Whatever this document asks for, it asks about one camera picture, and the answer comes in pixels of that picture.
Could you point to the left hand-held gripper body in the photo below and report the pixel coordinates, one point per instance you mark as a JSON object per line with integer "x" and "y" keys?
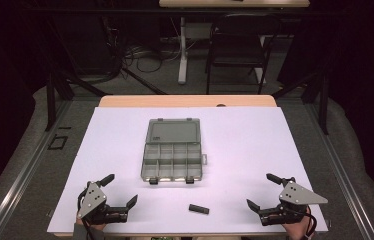
{"x": 92, "y": 199}

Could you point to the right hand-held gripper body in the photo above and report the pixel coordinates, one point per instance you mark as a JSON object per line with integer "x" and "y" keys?
{"x": 296, "y": 197}

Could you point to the small black rectangular block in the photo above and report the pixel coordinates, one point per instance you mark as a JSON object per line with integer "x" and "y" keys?
{"x": 198, "y": 209}

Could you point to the clear grey plastic organizer box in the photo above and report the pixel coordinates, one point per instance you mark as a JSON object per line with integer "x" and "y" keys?
{"x": 172, "y": 160}

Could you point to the person's left hand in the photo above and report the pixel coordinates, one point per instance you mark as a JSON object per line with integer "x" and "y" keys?
{"x": 90, "y": 227}

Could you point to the person's right hand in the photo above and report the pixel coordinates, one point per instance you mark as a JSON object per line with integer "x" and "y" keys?
{"x": 297, "y": 229}

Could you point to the white table mat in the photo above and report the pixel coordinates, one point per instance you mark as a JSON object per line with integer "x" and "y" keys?
{"x": 241, "y": 150}

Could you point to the black metal stand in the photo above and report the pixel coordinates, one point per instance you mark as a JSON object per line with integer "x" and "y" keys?
{"x": 52, "y": 100}
{"x": 322, "y": 100}

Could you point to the wooden table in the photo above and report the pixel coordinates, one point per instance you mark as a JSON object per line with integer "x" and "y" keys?
{"x": 175, "y": 101}

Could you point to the black chair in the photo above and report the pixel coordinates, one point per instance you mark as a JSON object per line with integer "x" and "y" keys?
{"x": 241, "y": 50}

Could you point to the white desk leg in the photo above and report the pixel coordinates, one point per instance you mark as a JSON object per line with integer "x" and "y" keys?
{"x": 183, "y": 53}

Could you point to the metal floor rail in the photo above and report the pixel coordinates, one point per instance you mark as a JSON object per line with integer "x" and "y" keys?
{"x": 25, "y": 170}
{"x": 338, "y": 173}

